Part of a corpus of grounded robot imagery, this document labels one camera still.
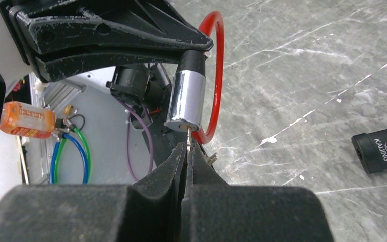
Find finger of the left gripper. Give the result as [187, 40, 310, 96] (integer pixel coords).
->
[0, 1, 213, 82]

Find blue tube loop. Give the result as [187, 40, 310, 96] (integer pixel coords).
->
[49, 131, 92, 183]

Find green tube loop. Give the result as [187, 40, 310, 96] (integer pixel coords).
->
[50, 128, 91, 184]

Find red cable lock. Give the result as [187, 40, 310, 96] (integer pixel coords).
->
[166, 11, 225, 144]

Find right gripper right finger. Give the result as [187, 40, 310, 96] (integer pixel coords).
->
[181, 144, 334, 241]

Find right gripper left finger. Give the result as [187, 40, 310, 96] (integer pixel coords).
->
[0, 142, 187, 241]

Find black padlock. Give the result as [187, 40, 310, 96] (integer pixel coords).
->
[351, 129, 387, 174]

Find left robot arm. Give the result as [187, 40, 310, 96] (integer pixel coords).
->
[0, 1, 213, 118]

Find aluminium frame rail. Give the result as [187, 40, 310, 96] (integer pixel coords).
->
[21, 73, 87, 184]

